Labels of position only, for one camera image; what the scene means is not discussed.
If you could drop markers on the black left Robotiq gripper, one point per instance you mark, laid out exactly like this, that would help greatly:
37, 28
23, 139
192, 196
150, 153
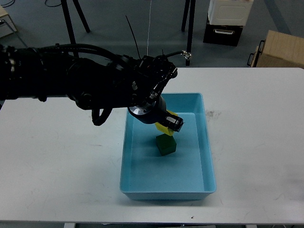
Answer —
156, 112

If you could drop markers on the yellow wooden block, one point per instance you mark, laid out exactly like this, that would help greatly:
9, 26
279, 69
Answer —
160, 125

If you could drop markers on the green wooden block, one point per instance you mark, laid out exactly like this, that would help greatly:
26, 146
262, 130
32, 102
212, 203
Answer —
166, 144

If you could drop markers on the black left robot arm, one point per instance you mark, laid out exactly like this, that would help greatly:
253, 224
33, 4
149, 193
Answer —
94, 78

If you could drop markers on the black storage box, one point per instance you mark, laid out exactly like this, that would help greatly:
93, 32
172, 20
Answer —
222, 34

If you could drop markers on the light blue plastic bin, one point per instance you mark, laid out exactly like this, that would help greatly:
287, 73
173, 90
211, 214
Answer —
158, 166

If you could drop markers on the black table leg right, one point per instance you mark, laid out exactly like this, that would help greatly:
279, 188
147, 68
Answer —
188, 17

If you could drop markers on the black table leg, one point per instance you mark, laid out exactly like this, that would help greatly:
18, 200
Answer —
188, 17
68, 19

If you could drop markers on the white storage crate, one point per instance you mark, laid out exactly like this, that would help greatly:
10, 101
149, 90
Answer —
229, 12

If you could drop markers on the black table leg left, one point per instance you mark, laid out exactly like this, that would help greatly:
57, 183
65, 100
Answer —
68, 19

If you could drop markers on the wooden furniture top left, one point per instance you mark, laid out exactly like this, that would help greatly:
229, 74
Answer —
7, 26

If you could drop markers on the wooden cabinet with handles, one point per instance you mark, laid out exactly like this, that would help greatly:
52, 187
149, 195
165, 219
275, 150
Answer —
278, 50

